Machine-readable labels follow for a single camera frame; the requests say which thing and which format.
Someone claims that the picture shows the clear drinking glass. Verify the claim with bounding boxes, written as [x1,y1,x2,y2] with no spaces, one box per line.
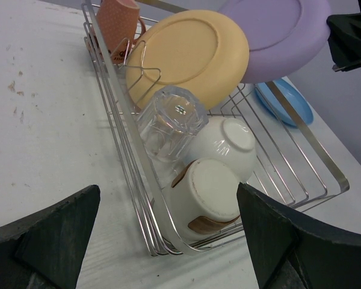
[137,85,209,163]

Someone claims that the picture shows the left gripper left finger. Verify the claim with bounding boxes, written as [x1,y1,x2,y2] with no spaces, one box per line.
[0,185,100,288]

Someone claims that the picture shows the white and brown cup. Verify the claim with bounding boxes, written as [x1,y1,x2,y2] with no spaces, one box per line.
[162,158,239,243]

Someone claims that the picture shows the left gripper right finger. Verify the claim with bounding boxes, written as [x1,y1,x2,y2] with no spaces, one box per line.
[236,183,361,288]

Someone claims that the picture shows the pink mug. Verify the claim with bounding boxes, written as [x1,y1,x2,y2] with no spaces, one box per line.
[96,0,146,65]

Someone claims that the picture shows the purple plate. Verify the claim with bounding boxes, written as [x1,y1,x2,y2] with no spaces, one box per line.
[219,0,331,84]

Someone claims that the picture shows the metal wire dish rack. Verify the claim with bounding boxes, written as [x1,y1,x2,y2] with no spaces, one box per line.
[81,1,350,256]

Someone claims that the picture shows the white bowl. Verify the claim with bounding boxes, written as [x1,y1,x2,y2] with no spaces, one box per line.
[182,116,256,182]

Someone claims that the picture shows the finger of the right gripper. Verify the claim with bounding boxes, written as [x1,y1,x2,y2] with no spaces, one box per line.
[327,2,361,72]

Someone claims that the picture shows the blue plate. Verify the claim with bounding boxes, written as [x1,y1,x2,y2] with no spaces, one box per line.
[255,78,314,128]

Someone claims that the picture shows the yellow plate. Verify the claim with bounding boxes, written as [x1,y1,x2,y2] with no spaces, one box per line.
[126,10,250,110]

